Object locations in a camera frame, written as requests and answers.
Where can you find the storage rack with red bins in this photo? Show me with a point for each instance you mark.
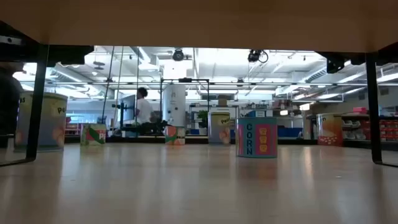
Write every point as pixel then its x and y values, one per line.
pixel 388 129

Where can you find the round black ceiling fixture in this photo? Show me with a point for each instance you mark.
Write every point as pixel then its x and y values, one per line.
pixel 178 55

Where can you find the cardboard box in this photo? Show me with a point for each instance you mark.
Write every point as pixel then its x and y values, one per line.
pixel 222 101

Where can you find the wooden shelf with black legs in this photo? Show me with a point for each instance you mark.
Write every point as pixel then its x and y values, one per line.
pixel 199 21

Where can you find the green potted plant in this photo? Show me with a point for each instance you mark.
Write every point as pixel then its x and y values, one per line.
pixel 203 118

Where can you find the black monitor on stand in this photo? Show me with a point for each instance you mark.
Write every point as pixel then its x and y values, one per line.
pixel 128 107

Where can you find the small can orange green label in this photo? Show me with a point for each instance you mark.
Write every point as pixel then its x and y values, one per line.
pixel 175 135

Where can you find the black tubular rig frame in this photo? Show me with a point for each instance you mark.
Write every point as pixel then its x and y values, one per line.
pixel 186 80

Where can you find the black bench equipment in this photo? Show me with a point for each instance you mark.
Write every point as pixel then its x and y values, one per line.
pixel 155 127

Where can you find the small corn label can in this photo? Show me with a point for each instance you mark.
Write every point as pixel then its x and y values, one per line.
pixel 256 137

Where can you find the person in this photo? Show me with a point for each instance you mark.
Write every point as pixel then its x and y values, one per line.
pixel 144 109

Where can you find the tall orange label can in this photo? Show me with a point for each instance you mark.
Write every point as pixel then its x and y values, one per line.
pixel 329 130

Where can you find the small peas label can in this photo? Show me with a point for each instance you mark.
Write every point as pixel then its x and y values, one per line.
pixel 93 135

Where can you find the black aluminium table frame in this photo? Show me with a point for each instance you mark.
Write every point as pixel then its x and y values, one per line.
pixel 140 140

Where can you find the white cylindrical column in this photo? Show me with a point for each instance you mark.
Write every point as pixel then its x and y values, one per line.
pixel 174 102

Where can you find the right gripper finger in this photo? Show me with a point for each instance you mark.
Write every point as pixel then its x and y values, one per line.
pixel 335 62

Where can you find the tall peaches label can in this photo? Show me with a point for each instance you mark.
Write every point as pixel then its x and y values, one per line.
pixel 54 124
pixel 219 127

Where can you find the pink box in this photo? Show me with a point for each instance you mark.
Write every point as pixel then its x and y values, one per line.
pixel 360 110

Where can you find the thin dark upright pole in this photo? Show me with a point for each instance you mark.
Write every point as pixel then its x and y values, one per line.
pixel 137 71
pixel 108 81
pixel 118 81

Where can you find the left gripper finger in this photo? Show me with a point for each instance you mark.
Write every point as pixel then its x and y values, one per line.
pixel 70 54

